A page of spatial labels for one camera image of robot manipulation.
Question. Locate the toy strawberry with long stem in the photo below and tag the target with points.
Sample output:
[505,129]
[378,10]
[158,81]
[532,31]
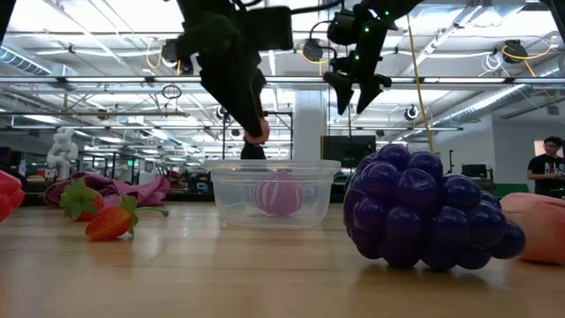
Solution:
[108,223]

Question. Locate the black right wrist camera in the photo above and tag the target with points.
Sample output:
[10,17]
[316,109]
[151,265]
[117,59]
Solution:
[344,28]

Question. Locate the black monitor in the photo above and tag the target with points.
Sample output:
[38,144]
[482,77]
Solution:
[337,150]

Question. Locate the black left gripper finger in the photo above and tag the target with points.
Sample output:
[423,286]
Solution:
[263,90]
[234,97]

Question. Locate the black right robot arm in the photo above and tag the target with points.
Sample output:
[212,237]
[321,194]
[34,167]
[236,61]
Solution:
[397,6]

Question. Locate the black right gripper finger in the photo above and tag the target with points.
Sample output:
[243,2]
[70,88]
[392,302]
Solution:
[373,90]
[343,90]

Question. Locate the white robot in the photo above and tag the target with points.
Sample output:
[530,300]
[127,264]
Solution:
[62,152]

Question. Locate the white square pillar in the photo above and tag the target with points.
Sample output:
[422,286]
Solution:
[309,128]

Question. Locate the purple cloth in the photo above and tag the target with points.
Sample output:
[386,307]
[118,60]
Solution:
[145,194]

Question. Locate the clear plastic tupperware container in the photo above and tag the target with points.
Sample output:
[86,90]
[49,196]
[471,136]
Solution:
[229,212]

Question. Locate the red toy strawberry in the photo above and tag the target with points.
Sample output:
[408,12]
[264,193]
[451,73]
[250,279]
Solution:
[79,199]

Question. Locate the pink toy peach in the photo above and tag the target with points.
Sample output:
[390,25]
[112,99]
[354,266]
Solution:
[543,225]
[261,132]

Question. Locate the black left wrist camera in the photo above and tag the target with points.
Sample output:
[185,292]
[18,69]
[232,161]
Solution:
[273,28]

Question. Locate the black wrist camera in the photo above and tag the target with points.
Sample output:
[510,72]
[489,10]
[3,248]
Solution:
[273,28]
[344,28]

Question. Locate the red toy bell pepper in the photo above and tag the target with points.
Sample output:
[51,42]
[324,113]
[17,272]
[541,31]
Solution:
[9,196]

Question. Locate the purple toy grape bunch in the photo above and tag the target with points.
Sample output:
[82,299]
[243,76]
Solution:
[419,207]

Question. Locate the purple striped toy onion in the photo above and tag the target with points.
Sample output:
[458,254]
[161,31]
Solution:
[278,194]

